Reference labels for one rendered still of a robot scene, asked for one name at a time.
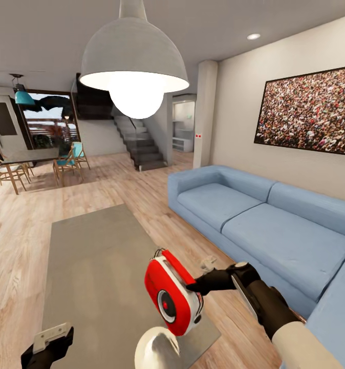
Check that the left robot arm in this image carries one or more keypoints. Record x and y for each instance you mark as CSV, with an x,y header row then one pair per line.
x,y
42,353

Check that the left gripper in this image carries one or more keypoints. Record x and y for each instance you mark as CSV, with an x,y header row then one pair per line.
x,y
54,351

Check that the coffee table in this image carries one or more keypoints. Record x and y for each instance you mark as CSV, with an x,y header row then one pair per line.
x,y
96,282

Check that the radio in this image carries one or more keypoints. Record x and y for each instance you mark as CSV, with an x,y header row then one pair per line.
x,y
165,281

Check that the fridge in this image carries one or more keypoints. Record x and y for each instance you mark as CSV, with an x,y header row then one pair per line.
x,y
14,135

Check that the breakfast table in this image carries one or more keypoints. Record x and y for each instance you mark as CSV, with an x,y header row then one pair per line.
x,y
32,156

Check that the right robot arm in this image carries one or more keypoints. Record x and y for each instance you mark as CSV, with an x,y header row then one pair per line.
x,y
293,341

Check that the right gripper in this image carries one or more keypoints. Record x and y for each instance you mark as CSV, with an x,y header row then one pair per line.
x,y
206,283

